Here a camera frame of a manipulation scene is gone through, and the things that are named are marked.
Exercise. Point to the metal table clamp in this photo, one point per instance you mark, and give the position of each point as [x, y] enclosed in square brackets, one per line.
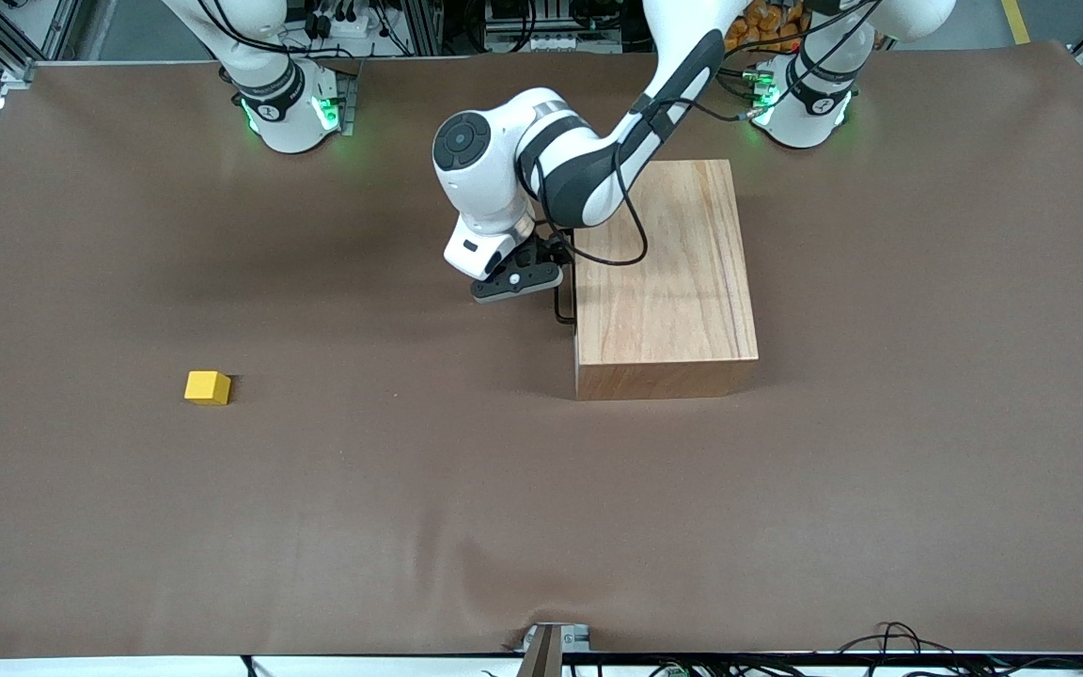
[546, 644]

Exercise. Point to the brown table mat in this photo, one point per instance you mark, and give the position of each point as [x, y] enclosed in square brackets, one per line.
[410, 489]

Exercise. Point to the white power strip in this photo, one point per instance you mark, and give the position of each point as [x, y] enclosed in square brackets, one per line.
[349, 26]

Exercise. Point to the light wooden cabinet box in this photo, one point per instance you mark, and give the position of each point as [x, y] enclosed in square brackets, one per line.
[682, 310]

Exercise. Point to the grey electronics unit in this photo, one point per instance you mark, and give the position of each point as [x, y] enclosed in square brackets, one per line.
[551, 42]

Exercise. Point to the pile of orange objects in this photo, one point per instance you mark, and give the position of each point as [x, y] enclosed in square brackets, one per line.
[767, 23]

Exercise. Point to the grey perforated mounting bracket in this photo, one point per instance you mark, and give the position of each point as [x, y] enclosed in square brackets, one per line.
[351, 94]

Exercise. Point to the yellow block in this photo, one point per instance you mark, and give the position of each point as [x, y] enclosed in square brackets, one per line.
[208, 387]

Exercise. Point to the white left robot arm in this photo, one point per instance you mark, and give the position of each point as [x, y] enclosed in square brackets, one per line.
[588, 169]

